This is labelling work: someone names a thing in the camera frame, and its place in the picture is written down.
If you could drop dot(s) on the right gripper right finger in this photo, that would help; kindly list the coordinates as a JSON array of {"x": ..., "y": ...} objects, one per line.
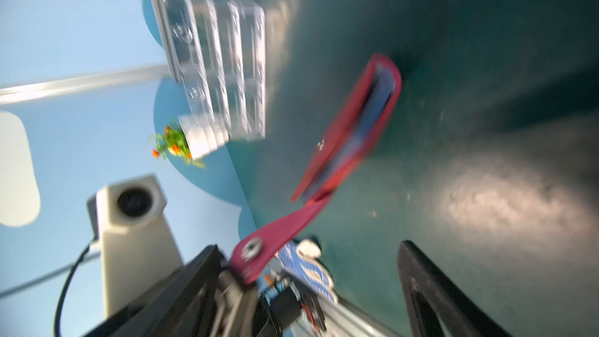
[{"x": 434, "y": 303}]

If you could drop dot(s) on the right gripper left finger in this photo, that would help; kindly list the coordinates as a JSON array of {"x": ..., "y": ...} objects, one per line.
[{"x": 204, "y": 298}]

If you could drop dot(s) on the red card holder wallet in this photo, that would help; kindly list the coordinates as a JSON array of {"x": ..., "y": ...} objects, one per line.
[{"x": 348, "y": 140}]

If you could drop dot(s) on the clear acrylic card organizer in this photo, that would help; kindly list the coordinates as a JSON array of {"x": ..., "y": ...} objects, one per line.
[{"x": 216, "y": 49}]

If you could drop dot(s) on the blue dotted work glove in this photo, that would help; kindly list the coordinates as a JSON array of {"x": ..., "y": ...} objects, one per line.
[{"x": 300, "y": 259}]

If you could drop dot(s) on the white pot with flowers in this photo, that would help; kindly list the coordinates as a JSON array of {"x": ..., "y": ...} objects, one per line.
[{"x": 190, "y": 138}]

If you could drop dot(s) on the horizontal aluminium back bar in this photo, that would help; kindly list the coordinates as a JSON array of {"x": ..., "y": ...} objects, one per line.
[{"x": 78, "y": 84}]

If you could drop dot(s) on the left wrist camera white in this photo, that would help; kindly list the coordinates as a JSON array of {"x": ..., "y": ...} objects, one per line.
[{"x": 137, "y": 246}]

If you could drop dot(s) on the left diagonal aluminium post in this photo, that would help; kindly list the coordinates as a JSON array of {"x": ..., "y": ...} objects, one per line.
[{"x": 154, "y": 14}]

